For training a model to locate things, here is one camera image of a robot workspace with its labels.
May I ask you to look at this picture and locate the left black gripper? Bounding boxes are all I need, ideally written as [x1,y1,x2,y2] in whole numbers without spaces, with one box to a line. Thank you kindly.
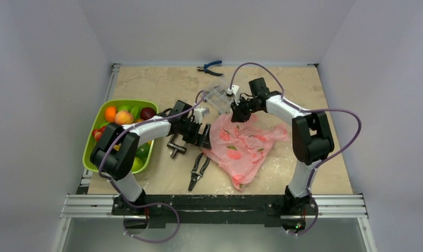
[178,118,210,149]

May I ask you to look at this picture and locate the pink plastic bag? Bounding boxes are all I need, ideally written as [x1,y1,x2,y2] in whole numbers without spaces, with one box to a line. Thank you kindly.
[202,113,290,191]

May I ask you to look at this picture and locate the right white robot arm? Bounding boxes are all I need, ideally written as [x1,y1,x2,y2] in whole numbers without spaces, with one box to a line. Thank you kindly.
[226,78,335,214]

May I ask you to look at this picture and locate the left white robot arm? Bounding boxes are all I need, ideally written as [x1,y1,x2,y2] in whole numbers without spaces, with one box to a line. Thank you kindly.
[90,100,211,215]

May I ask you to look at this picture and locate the fake dark green lime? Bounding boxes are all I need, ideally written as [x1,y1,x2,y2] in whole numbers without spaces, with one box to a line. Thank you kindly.
[135,142,151,159]

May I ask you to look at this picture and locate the fake dark red plum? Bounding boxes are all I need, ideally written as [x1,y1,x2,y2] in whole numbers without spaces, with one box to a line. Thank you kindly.
[139,107,157,120]

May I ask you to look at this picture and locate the fake green apple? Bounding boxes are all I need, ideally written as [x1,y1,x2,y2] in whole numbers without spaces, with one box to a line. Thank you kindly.
[131,157,144,173]

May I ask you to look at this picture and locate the fake peach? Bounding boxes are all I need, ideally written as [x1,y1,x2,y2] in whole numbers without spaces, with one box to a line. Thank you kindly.
[114,110,134,125]

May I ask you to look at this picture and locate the fake orange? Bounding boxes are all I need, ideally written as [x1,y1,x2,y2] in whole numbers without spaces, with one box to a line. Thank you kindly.
[104,106,117,122]

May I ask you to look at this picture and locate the dark metal clamp tool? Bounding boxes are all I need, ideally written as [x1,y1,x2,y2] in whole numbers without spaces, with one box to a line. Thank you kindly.
[167,134,189,159]

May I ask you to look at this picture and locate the clear compartment screw box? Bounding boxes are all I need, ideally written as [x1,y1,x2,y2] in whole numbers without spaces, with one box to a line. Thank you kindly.
[204,77,234,114]

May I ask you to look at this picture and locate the green plastic fruit tray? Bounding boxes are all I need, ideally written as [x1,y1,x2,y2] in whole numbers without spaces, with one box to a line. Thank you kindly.
[82,99,159,174]

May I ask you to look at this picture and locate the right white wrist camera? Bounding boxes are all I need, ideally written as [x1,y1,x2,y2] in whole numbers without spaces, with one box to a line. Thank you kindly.
[226,85,240,104]

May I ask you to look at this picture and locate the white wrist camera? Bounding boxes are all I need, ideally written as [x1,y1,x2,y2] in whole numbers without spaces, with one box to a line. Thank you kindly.
[226,85,240,104]
[193,107,210,123]

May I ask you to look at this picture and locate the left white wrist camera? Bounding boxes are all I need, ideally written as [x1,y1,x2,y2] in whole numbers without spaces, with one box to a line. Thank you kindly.
[193,107,210,123]

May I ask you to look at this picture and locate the black handled wire stripper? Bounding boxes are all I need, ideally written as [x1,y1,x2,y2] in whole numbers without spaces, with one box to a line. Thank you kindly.
[188,153,210,192]

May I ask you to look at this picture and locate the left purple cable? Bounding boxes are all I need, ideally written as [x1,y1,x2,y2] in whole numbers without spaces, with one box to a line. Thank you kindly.
[98,89,209,243]

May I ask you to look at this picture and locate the blue handled pliers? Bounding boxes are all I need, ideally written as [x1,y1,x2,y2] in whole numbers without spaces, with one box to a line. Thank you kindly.
[197,60,224,77]

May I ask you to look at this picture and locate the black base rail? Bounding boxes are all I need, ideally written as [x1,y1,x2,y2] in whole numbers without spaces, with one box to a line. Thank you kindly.
[111,194,318,230]

